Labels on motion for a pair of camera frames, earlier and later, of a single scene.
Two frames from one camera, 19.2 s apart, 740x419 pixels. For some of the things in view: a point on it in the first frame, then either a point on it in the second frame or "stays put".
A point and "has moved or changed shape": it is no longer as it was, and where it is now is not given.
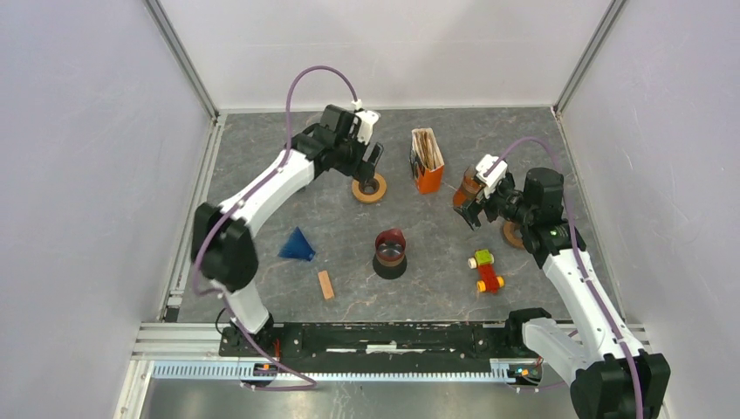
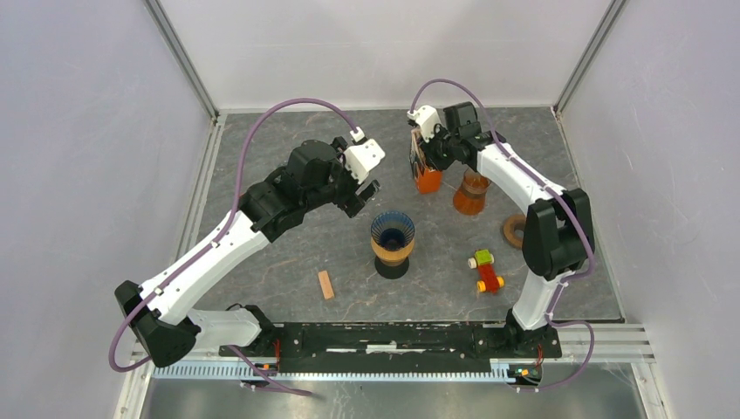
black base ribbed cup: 298,247 to 393,230
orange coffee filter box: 426,161 stays put
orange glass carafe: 469,188 stays put
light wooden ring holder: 378,182 has moved or changed shape
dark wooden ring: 508,229 stays put
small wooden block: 325,284 stays put
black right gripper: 470,211 to 439,132
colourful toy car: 483,260 stays put
